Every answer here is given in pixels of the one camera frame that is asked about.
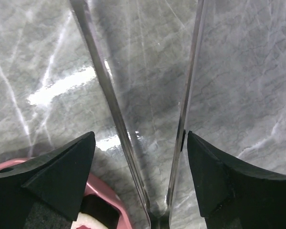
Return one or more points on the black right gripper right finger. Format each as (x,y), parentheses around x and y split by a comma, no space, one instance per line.
(234,194)

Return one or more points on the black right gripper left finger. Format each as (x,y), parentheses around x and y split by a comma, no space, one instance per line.
(46,192)

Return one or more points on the sushi piece pink centre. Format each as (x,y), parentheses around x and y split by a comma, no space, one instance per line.
(96,213)

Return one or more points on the metal tongs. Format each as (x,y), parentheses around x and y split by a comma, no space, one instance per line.
(81,12)

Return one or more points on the pink scalloped plate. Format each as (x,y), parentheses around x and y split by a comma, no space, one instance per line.
(94,186)

